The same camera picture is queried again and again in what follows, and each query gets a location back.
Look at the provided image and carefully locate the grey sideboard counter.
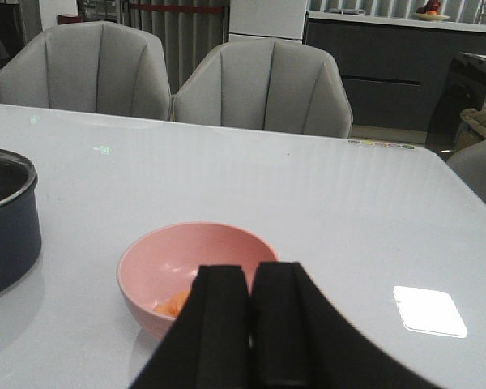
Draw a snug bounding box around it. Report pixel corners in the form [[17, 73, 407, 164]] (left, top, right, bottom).
[[304, 11, 486, 131]]

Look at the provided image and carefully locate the left grey chair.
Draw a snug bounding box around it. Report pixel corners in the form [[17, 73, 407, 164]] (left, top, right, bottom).
[[0, 21, 171, 120]]

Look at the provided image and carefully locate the red barrier tape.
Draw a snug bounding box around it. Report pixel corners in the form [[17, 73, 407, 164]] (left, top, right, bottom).
[[128, 3, 225, 14]]

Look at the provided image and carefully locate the dark blue saucepan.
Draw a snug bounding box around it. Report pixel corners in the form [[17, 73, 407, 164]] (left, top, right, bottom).
[[0, 149, 41, 292]]

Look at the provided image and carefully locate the red bin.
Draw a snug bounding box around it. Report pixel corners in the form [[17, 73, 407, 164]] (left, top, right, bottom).
[[57, 14, 82, 25]]

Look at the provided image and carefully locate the fruit plate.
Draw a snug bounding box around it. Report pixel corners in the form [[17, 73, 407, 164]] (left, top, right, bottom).
[[412, 0, 450, 21]]

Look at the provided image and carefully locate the beige cushion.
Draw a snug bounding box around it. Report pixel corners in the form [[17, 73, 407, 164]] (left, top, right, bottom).
[[460, 108, 486, 139]]

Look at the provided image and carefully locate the pink bowl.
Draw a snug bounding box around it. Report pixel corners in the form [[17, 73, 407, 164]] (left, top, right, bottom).
[[117, 221, 279, 340]]

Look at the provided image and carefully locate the grey chair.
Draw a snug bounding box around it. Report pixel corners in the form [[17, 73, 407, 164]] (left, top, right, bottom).
[[173, 38, 353, 139], [0, 21, 171, 120], [446, 139, 486, 204]]

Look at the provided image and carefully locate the grey chair at right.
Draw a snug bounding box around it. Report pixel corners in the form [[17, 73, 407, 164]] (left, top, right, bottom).
[[446, 139, 486, 204]]

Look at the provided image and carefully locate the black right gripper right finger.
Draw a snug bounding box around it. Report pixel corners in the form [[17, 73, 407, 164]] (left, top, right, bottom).
[[250, 262, 435, 388]]

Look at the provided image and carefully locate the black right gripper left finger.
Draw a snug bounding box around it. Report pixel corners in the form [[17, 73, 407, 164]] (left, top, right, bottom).
[[130, 265, 249, 388]]

